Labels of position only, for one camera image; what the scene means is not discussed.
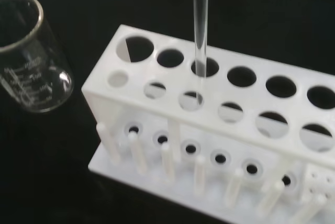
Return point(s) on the white test tube rack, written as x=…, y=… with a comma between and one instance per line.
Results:
x=183, y=109

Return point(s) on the black bench cloth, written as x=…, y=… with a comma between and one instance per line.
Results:
x=261, y=12

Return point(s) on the clear glass beaker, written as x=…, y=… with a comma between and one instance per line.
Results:
x=39, y=77

